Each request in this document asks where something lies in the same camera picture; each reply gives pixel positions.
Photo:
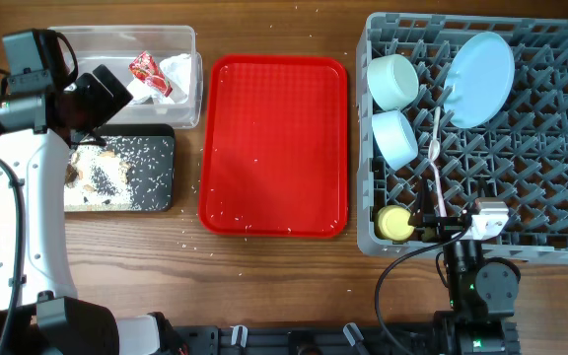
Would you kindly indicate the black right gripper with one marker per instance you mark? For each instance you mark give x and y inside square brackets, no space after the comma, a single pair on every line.
[442,226]

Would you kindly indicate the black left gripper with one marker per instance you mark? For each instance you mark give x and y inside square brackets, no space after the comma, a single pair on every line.
[108,106]

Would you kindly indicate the yellow plastic cup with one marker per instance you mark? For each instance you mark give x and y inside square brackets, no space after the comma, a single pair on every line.
[393,224]

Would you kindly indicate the white plastic fork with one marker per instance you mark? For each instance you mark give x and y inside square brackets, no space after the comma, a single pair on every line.
[439,191]

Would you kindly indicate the white plastic spoon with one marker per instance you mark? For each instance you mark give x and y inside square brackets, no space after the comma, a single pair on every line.
[434,146]

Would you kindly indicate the red snack wrapper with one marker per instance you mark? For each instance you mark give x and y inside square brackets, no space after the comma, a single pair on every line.
[145,69]

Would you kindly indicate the light blue bowl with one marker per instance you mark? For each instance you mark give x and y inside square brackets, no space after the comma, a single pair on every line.
[395,138]

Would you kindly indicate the white napkin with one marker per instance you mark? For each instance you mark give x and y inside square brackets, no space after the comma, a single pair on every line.
[178,70]

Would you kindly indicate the green bowl with food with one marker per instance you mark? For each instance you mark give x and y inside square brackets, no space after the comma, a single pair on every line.
[392,82]

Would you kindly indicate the light blue plate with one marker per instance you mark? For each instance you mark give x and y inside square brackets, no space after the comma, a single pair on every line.
[480,80]

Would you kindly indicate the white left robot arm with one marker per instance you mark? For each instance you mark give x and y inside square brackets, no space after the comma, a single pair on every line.
[40,312]

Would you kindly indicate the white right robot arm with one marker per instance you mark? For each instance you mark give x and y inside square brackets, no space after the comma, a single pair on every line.
[482,290]

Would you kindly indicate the grey dishwasher rack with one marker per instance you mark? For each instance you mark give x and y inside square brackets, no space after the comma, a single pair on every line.
[521,154]

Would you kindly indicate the clear plastic bin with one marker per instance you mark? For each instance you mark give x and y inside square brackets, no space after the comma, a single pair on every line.
[117,46]

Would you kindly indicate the spilled rice and peanut shells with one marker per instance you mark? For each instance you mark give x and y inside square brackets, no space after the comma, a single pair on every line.
[99,177]

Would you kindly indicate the black plastic tray bin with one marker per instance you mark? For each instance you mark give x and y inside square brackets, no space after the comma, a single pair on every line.
[151,167]

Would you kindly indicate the red serving tray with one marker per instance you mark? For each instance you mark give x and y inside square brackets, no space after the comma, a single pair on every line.
[275,154]

